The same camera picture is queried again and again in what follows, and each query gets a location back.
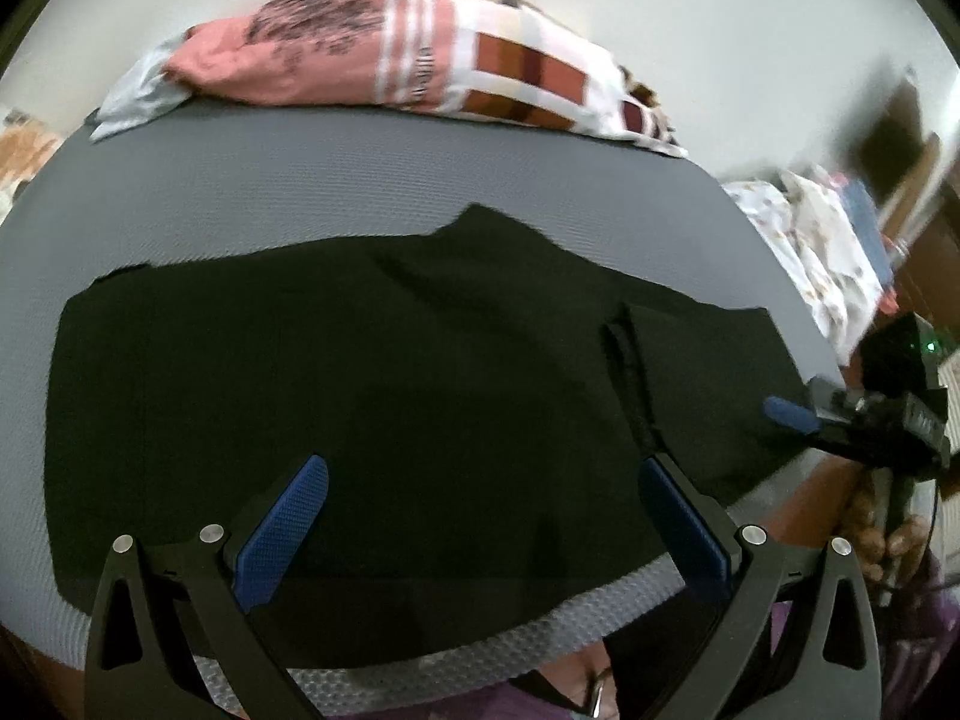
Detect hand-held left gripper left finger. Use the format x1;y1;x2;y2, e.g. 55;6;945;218
84;454;331;720

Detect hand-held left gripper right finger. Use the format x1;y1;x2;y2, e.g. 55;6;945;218
637;454;882;720

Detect person's purple clothing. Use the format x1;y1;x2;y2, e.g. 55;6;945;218
510;562;960;720

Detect light blue cloth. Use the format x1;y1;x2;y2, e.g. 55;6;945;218
90;37;196;142

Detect black pants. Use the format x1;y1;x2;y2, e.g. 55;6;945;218
43;204;815;672

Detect white dotted cloth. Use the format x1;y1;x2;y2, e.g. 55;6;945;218
724;165;890;361

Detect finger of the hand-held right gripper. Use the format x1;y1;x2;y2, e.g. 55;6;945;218
763;379;848;437

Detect floral cushion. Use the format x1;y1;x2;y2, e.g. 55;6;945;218
0;109;65;218

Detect person's right hand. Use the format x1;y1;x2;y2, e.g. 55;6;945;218
844;476;940;587

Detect pink checked patterned blanket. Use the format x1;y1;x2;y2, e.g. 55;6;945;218
161;0;687;158

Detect grey mesh mat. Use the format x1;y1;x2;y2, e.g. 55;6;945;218
0;101;848;720

